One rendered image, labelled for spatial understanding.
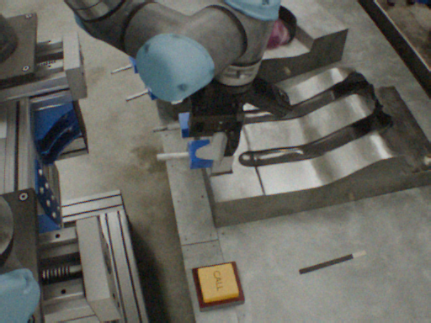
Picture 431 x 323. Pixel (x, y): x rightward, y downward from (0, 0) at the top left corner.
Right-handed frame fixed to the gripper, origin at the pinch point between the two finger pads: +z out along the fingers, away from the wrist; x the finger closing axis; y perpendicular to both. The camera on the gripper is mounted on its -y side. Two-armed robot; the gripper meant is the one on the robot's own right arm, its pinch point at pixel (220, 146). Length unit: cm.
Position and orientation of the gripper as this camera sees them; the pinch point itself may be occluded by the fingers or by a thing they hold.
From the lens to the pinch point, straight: 80.6
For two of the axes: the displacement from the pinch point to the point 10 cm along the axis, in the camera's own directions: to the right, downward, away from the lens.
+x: 1.8, 8.4, -5.1
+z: -1.6, 5.3, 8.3
